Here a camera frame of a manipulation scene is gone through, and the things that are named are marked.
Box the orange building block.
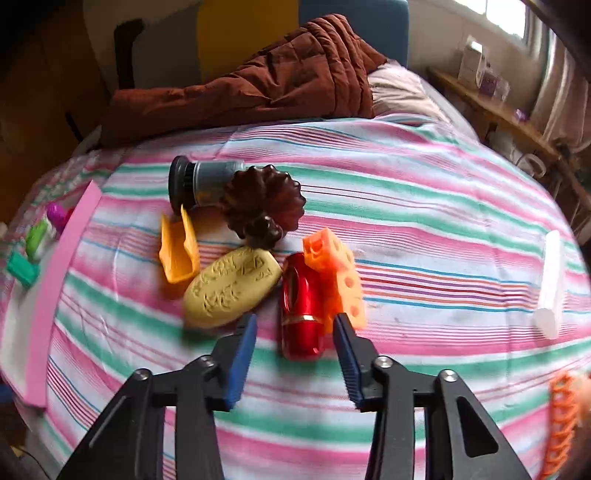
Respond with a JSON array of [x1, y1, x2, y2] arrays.
[[302, 227, 368, 334]]

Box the white cable loop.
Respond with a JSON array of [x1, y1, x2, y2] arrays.
[[514, 151, 549, 179]]

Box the teal plastic block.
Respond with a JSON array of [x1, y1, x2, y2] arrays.
[[7, 251, 41, 287]]

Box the grey yellow blue headboard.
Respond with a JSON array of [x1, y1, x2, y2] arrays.
[[131, 0, 409, 88]]

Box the striped pink green blanket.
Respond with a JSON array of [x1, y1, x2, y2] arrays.
[[0, 115, 591, 480]]

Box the yellow oval soap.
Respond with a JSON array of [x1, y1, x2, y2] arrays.
[[182, 247, 283, 329]]

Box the dark brown toy figure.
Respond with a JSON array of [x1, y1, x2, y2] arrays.
[[221, 165, 308, 252]]

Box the window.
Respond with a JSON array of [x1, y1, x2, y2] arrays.
[[455, 0, 555, 56]]

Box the white curved rail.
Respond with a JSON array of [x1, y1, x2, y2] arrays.
[[69, 124, 103, 155]]

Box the white plastic bar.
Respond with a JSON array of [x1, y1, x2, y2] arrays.
[[533, 229, 566, 341]]

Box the white tray pink rim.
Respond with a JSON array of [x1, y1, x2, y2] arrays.
[[0, 180, 103, 409]]

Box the green and white toy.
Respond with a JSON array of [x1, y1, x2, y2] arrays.
[[25, 218, 58, 261]]

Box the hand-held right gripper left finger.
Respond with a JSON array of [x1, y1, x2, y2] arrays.
[[55, 313, 258, 480]]

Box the purple clear box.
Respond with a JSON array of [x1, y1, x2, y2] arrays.
[[480, 69, 511, 101]]

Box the pale pink pillow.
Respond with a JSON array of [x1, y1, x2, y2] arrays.
[[367, 60, 481, 139]]

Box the orange lattice object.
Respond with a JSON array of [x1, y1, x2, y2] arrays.
[[538, 371, 591, 480]]

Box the brown quilted duvet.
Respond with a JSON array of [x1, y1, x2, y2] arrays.
[[100, 14, 389, 148]]

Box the wooden wardrobe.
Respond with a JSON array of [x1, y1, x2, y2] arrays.
[[0, 0, 116, 213]]

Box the red metallic cylinder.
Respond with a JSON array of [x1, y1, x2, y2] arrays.
[[279, 253, 333, 361]]

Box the white carton box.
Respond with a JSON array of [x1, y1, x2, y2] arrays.
[[459, 39, 489, 87]]

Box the wooden shelf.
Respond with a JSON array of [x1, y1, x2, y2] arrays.
[[427, 67, 591, 217]]

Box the purple plastic toy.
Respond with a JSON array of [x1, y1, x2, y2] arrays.
[[46, 203, 75, 234]]

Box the yellow-orange plastic scoop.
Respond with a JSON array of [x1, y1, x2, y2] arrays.
[[158, 204, 201, 284]]

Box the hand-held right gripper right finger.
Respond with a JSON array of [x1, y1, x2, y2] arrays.
[[332, 313, 533, 480]]

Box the grey jar black cap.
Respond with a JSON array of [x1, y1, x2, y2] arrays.
[[168, 156, 246, 215]]

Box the beige side curtain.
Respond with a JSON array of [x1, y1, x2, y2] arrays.
[[531, 32, 591, 153]]

